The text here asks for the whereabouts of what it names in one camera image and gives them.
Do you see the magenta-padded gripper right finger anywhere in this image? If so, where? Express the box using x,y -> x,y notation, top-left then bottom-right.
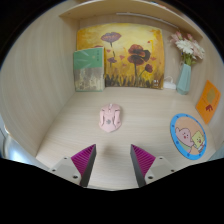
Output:
129,143 -> 177,188

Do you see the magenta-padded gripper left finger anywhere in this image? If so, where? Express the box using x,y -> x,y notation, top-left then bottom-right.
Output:
49,143 -> 98,188

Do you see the pink computer mouse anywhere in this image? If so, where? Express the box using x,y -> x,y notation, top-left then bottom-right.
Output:
98,103 -> 123,134

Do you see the round cartoon-print mouse pad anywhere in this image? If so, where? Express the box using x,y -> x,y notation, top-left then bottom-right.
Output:
169,113 -> 208,161

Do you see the white power strip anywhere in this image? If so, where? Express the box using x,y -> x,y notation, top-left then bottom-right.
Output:
162,75 -> 178,91

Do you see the orange book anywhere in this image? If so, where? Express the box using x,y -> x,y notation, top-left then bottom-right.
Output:
195,79 -> 222,126

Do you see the pale teal faceted vase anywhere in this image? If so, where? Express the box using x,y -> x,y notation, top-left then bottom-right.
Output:
175,63 -> 193,96

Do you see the green and beige book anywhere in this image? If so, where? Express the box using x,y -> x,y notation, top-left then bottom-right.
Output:
73,46 -> 106,93

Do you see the yellow poppy flower painting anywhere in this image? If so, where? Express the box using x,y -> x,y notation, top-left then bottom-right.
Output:
76,22 -> 166,90

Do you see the pink and white flower bouquet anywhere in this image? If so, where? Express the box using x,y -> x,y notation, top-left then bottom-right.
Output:
169,30 -> 206,67

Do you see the white light bar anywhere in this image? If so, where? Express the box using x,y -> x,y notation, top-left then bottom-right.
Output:
115,11 -> 188,31

